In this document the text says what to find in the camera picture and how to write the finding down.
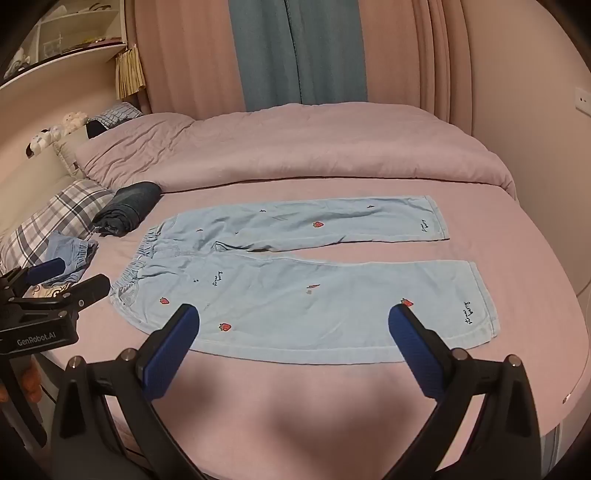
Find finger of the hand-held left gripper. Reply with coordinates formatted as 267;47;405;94
58;273;112;320
25;258;66;285

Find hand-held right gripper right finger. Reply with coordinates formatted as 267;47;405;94
388;302;542;480

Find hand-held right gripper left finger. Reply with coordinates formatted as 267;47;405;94
51;303;201;480

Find light blue strawberry pants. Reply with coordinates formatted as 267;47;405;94
109;195;502;366

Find person's left hand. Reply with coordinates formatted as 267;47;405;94
19;357;43;403

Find cartoon printed cloth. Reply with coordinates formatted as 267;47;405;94
24;276;86;301

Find blue elastic-waist shorts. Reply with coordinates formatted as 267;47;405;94
45;232;99;283

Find large plaid pillow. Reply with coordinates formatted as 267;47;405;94
0;178;116;274

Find dark blue folded garment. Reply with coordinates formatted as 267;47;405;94
92;181;163;239

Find beige cushion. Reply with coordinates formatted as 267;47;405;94
53;137;89;179

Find pink bed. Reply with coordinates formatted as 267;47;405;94
28;178;589;480

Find white plush toys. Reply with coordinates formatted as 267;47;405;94
25;111;89;158

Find small plaid pillow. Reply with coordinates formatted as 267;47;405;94
87;102;144;138

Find yellow fringed cloth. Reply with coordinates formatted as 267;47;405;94
114;43;148;100

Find cream bedside shelf unit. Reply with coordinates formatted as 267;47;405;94
0;0;129;90

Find pink duvet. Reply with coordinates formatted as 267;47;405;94
75;102;517;202

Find pink curtain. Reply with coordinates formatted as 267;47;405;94
133;0;246;121
364;0;468;136

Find blue-grey curtain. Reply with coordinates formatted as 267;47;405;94
228;0;369;113

